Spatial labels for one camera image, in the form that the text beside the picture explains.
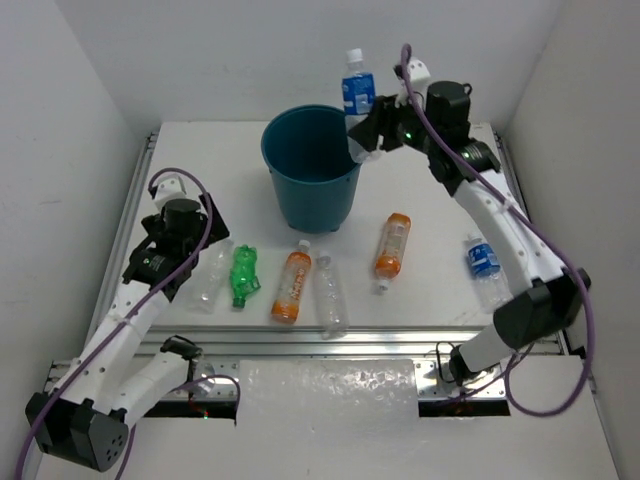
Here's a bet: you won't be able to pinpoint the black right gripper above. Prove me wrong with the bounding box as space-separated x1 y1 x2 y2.
352 89 441 156

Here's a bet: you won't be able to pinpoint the blue label bottle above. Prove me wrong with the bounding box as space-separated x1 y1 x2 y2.
464 231 511 313
341 48 376 132

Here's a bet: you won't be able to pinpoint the orange bottle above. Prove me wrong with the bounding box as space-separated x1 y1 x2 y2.
374 213 411 294
271 240 312 324

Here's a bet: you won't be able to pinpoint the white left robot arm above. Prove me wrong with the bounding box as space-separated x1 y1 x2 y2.
25 192 229 472

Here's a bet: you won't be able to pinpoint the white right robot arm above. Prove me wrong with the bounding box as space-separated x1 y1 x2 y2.
348 81 593 385

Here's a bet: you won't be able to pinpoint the teal plastic bin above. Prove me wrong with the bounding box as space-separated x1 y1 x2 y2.
261 104 360 234

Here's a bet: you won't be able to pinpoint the crushed green plastic bottle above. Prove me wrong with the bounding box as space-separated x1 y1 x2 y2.
230 245 261 309

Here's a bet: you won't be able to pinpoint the clear bottle far left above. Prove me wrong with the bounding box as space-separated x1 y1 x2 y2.
187 238 234 314

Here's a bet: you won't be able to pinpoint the orange bottle in row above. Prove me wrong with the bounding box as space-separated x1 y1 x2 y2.
271 240 312 324

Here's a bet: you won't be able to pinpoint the clear bottle white cap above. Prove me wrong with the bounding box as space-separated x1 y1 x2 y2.
312 250 349 339

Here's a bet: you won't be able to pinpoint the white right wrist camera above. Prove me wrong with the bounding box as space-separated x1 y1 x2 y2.
394 57 431 94

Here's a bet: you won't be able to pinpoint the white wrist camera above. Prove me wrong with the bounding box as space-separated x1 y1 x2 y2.
150 174 186 211
394 57 431 94

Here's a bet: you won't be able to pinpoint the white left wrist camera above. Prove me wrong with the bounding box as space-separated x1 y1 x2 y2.
150 174 186 211

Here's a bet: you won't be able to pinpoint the aluminium table frame rails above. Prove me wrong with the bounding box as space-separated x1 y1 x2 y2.
39 127 599 416

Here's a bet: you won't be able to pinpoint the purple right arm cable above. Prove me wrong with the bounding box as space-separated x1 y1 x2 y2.
399 42 596 417

